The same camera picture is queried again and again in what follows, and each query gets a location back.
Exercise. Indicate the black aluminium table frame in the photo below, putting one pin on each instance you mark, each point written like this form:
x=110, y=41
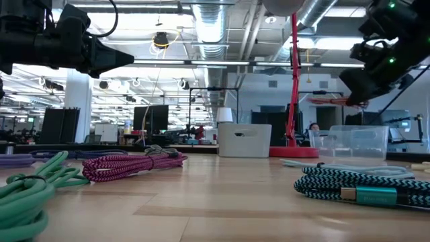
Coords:
x=100, y=148

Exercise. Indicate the grey monitor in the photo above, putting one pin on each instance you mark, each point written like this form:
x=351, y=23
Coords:
x=396, y=117

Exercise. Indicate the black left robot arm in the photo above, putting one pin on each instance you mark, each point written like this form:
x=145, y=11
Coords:
x=16, y=50

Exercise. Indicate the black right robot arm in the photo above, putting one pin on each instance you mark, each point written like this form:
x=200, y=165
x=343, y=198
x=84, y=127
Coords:
x=403, y=20

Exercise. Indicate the white column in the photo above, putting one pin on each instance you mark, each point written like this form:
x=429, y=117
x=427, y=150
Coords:
x=78, y=107

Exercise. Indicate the black partition panel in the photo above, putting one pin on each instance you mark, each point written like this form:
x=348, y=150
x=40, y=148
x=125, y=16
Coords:
x=58, y=124

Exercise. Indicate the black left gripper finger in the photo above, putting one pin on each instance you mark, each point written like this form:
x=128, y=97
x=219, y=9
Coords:
x=111, y=57
x=99, y=74

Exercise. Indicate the black ceiling camera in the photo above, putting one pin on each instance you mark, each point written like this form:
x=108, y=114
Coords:
x=161, y=40

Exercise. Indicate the black boom stand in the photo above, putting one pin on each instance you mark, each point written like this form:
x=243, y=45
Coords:
x=420, y=127

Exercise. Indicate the silver ventilation duct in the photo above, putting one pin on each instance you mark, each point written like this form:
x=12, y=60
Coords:
x=210, y=33

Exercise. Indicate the black metal stand frame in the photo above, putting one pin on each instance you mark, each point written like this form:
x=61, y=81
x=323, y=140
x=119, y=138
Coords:
x=213, y=89
x=320, y=92

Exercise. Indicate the white opaque plastic bin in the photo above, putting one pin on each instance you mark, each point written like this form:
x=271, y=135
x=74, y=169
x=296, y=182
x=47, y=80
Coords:
x=243, y=144

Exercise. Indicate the red lamp stand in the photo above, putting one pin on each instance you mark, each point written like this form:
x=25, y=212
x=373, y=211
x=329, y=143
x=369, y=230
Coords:
x=294, y=101

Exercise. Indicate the white cabinet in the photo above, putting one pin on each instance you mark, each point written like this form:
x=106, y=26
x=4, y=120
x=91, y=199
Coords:
x=105, y=132

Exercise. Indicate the black cabinet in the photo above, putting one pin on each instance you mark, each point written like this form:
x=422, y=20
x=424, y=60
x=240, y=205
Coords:
x=268, y=119

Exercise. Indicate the clear plastic bin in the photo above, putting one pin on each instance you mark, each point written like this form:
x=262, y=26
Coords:
x=349, y=144

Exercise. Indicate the person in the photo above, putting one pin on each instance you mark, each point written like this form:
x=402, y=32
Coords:
x=314, y=127

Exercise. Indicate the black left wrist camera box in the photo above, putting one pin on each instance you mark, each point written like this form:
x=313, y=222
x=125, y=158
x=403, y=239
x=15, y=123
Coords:
x=74, y=20

